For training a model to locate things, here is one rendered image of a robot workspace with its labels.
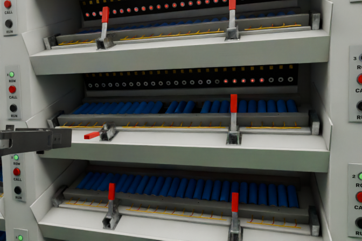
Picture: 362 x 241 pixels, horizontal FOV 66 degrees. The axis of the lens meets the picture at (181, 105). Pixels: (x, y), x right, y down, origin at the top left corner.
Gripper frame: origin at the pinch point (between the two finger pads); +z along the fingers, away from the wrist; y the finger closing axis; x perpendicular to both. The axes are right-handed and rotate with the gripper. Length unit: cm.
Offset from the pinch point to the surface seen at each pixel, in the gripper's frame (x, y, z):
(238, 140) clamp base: -0.2, 27.6, 16.5
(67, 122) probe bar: 2.6, -13.1, 21.7
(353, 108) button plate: 5.5, 45.9, 15.2
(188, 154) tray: -3.3, 18.1, 17.4
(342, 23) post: 19, 44, 14
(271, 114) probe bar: 4.8, 33.6, 22.5
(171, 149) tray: -2.3, 14.8, 16.8
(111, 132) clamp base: 0.6, 1.0, 17.9
